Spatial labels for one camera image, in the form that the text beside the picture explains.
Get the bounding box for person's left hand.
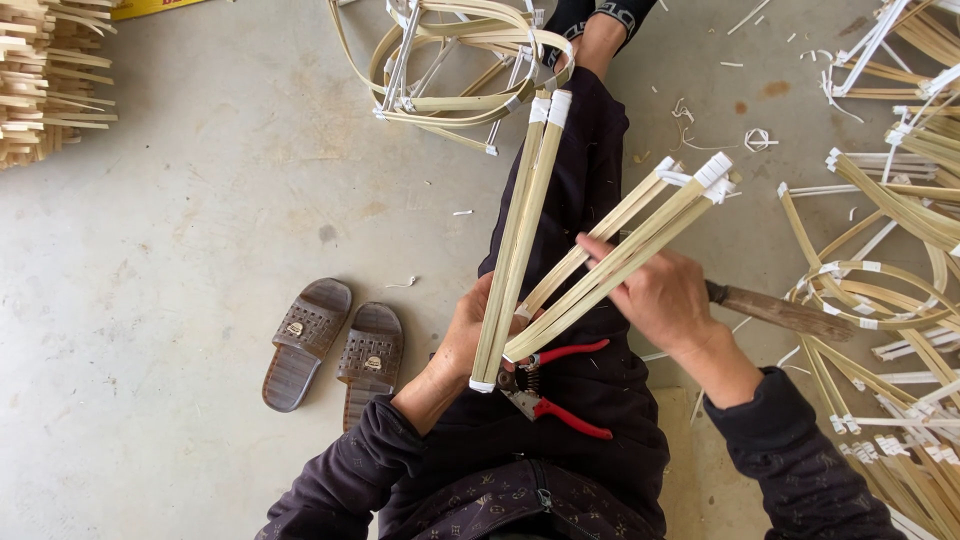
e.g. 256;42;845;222
427;272;545;387

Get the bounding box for person's right hand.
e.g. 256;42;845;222
576;232;721;357

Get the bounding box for straight bamboo strip bundle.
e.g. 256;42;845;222
469;88;573;394

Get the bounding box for splayed bamboo strip bundle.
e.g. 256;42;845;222
502;152;742;364

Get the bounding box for wooden handled knife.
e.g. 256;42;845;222
705;279;856;343

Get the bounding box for black trousers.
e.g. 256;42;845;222
420;66;672;526

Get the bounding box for brown plastic slipper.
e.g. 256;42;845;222
336;301;405;433
261;277;353;414

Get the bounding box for dark patterned jacket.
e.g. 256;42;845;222
255;366;909;540

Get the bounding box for white curled strip scrap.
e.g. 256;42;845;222
671;97;740;152

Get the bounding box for black sock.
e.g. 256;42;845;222
540;0;661;70

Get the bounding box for heap of bamboo frames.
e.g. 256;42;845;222
776;0;960;540

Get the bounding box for yellow carton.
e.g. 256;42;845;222
111;0;211;21

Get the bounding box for stack of short bamboo strips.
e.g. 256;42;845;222
0;0;120;171

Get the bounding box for red handled pruning shears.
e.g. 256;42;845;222
496;339;615;441

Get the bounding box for round bamboo strip frame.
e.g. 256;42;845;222
326;0;579;157

